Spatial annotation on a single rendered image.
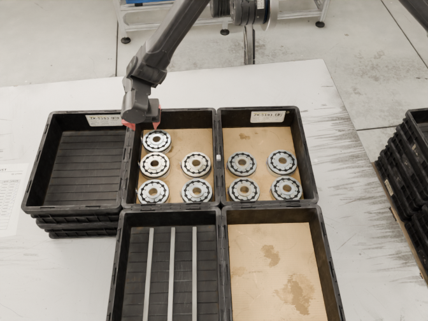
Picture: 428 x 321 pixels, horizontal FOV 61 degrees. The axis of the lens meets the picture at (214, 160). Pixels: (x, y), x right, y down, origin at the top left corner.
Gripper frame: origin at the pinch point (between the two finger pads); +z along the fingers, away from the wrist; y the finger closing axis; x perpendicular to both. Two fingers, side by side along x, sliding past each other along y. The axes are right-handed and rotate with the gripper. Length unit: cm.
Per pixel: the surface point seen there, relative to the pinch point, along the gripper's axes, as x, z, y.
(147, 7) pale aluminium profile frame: 179, 87, -24
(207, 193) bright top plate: -12.9, 19.7, 18.6
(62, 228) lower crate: -21.4, 25.7, -29.3
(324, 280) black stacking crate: -42, 17, 51
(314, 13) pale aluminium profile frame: 192, 102, 111
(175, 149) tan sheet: 7.2, 23.7, 7.1
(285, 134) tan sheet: 13, 23, 49
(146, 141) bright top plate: 9.3, 21.1, -3.3
